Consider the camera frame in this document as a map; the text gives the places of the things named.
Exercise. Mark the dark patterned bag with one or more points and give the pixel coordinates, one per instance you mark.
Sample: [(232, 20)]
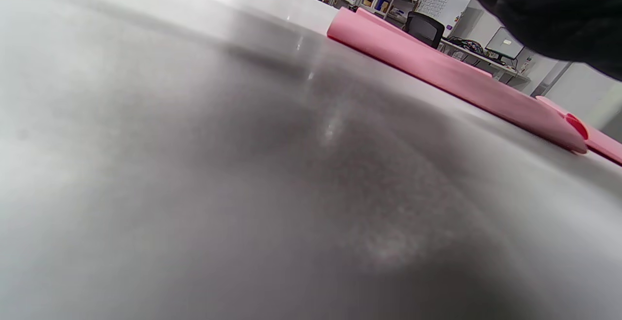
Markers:
[(469, 45)]

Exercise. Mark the pink paper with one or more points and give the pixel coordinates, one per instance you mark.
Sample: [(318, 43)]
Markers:
[(605, 142), (437, 62)]

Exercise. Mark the grey monitor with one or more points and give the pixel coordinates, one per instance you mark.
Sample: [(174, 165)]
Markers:
[(505, 43)]

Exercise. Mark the person's left hand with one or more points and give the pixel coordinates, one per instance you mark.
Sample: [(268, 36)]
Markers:
[(559, 8)]

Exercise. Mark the white desk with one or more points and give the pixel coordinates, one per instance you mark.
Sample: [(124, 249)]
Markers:
[(488, 62)]

